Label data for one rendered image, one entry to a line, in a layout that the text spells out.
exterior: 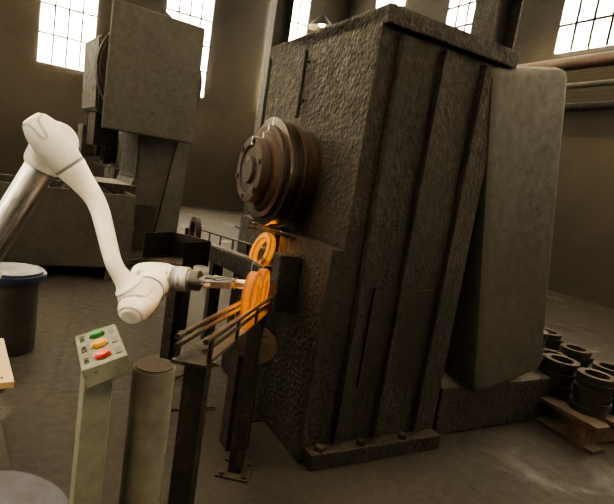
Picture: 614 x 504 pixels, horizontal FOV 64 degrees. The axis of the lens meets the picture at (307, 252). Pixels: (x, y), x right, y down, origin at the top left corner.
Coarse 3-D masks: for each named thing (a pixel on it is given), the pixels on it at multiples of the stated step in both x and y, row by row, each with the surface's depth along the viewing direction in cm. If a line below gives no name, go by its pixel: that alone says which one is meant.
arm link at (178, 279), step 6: (174, 270) 175; (180, 270) 175; (186, 270) 175; (174, 276) 174; (180, 276) 174; (186, 276) 175; (174, 282) 174; (180, 282) 174; (186, 282) 175; (174, 288) 175; (180, 288) 175; (186, 288) 176
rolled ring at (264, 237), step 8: (264, 232) 230; (256, 240) 234; (264, 240) 231; (272, 240) 223; (256, 248) 234; (272, 248) 221; (256, 256) 233; (264, 256) 221; (272, 256) 222; (264, 264) 222
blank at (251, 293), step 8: (256, 272) 158; (248, 280) 154; (256, 280) 155; (248, 288) 152; (256, 288) 157; (248, 296) 152; (256, 296) 162; (248, 304) 152; (256, 304) 162; (240, 312) 154
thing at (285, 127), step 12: (276, 120) 211; (288, 132) 200; (288, 144) 199; (300, 144) 201; (288, 156) 199; (300, 156) 200; (288, 168) 198; (300, 168) 199; (288, 180) 197; (300, 180) 200; (288, 192) 200; (288, 204) 204; (252, 216) 227; (276, 216) 206
